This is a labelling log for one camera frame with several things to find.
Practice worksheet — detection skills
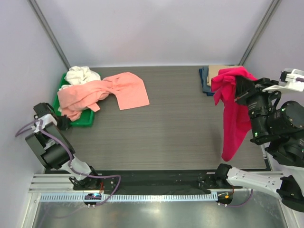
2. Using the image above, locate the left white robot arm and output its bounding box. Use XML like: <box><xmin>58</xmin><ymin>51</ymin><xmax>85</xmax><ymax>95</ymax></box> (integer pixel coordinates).
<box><xmin>25</xmin><ymin>103</ymin><xmax>102</xmax><ymax>190</ymax></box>

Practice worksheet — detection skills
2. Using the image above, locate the salmon pink t shirt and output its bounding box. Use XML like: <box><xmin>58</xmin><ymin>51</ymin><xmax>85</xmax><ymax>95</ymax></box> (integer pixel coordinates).
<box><xmin>57</xmin><ymin>72</ymin><xmax>150</xmax><ymax>122</ymax></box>

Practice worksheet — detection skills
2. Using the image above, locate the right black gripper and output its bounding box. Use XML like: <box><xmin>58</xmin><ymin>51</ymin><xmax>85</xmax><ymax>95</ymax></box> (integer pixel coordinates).
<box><xmin>230</xmin><ymin>75</ymin><xmax>279</xmax><ymax>140</ymax></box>

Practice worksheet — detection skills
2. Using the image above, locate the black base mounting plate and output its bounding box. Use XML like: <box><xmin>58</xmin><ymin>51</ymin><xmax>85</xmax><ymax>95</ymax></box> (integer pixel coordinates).
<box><xmin>73</xmin><ymin>169</ymin><xmax>243</xmax><ymax>197</ymax></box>

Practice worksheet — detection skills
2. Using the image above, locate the folded beige t shirt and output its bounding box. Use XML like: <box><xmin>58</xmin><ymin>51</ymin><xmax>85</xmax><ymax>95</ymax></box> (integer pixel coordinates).
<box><xmin>207</xmin><ymin>65</ymin><xmax>240</xmax><ymax>86</ymax></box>

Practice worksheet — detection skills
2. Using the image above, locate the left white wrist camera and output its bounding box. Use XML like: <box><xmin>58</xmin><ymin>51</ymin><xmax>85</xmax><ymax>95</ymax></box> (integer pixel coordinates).
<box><xmin>34</xmin><ymin>114</ymin><xmax>57</xmax><ymax>133</ymax></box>

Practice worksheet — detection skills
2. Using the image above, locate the white slotted cable duct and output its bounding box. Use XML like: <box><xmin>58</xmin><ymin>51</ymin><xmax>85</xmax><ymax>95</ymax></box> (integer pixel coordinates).
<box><xmin>39</xmin><ymin>192</ymin><xmax>218</xmax><ymax>202</ymax></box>

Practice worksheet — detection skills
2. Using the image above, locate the aluminium frame post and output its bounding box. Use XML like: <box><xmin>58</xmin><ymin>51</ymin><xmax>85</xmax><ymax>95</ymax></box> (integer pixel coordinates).
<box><xmin>239</xmin><ymin>0</ymin><xmax>282</xmax><ymax>65</ymax></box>
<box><xmin>28</xmin><ymin>0</ymin><xmax>71</xmax><ymax>70</ymax></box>

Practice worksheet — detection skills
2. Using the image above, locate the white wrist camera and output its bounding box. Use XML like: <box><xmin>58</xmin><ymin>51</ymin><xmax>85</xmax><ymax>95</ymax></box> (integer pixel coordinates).
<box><xmin>34</xmin><ymin>114</ymin><xmax>57</xmax><ymax>133</ymax></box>
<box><xmin>262</xmin><ymin>68</ymin><xmax>304</xmax><ymax>93</ymax></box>

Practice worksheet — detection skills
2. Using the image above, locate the left aluminium frame post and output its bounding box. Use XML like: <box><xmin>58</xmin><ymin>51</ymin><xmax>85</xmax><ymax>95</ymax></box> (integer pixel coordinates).
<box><xmin>28</xmin><ymin>0</ymin><xmax>71</xmax><ymax>70</ymax></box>

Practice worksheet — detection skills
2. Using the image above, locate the white t shirt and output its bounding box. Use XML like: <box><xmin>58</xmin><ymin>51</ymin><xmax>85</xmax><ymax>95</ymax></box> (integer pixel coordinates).
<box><xmin>59</xmin><ymin>66</ymin><xmax>101</xmax><ymax>90</ymax></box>

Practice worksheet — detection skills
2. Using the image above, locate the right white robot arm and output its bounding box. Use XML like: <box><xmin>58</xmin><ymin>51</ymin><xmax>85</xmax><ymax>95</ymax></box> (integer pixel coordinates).
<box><xmin>214</xmin><ymin>76</ymin><xmax>304</xmax><ymax>212</ymax></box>

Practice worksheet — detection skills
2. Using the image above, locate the folded blue t shirt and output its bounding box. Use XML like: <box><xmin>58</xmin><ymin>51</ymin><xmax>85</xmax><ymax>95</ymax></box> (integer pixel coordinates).
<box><xmin>199</xmin><ymin>66</ymin><xmax>214</xmax><ymax>96</ymax></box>

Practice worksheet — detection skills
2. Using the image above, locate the green plastic bin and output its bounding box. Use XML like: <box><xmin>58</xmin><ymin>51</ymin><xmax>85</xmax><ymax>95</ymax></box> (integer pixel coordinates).
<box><xmin>52</xmin><ymin>73</ymin><xmax>95</xmax><ymax>127</ymax></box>

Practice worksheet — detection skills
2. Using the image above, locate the right aluminium frame post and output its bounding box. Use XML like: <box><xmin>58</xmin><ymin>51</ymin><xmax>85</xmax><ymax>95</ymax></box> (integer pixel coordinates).
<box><xmin>239</xmin><ymin>0</ymin><xmax>282</xmax><ymax>65</ymax></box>

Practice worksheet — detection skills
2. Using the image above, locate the magenta t shirt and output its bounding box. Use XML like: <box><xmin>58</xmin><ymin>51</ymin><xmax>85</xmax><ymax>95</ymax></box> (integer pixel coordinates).
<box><xmin>211</xmin><ymin>66</ymin><xmax>256</xmax><ymax>162</ymax></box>

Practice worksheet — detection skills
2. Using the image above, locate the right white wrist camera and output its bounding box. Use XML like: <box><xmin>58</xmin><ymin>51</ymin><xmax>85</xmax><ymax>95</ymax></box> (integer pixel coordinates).
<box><xmin>262</xmin><ymin>68</ymin><xmax>304</xmax><ymax>93</ymax></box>

